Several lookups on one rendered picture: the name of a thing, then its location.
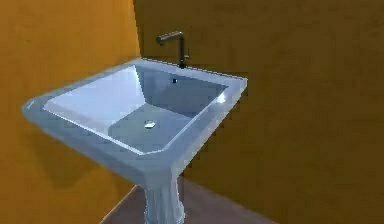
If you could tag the dark metal faucet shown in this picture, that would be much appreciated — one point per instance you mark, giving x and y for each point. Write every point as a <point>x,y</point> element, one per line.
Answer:
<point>181,46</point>

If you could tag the white pedestal sink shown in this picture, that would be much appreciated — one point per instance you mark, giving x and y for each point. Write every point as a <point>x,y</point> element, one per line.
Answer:
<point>100,103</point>

